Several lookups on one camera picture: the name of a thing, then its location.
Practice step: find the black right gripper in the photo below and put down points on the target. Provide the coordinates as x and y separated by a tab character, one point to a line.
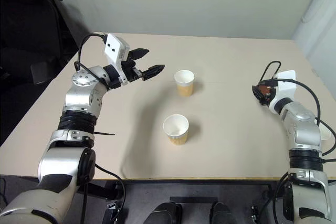
262	93

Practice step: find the black table leg foot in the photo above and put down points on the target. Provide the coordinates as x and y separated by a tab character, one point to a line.
111	213

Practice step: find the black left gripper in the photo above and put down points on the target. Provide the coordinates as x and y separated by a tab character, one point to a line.
130	70

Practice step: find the black flat bar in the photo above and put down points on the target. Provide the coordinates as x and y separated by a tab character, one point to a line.
194	199

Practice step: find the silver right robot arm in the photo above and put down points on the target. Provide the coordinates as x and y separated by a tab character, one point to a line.
304	132

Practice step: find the black table frame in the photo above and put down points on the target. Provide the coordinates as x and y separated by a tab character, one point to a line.
105	190

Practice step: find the dark rounded shape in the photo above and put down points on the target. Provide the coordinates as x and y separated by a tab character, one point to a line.
221	214
162	213

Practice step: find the black office chair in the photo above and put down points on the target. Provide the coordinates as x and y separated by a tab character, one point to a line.
31	24

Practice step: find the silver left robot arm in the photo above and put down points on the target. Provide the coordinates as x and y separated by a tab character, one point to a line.
78	98

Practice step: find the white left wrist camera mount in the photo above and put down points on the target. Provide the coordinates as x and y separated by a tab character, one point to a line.
114	47

